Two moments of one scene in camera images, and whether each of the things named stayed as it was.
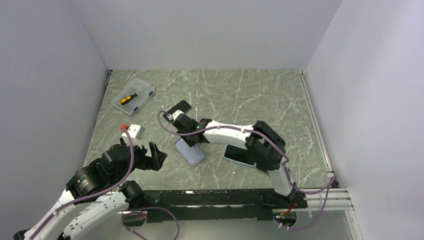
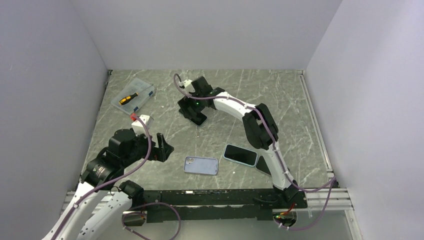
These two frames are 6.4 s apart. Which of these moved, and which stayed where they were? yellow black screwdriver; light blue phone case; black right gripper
Moved: black right gripper
Stayed: light blue phone case; yellow black screwdriver
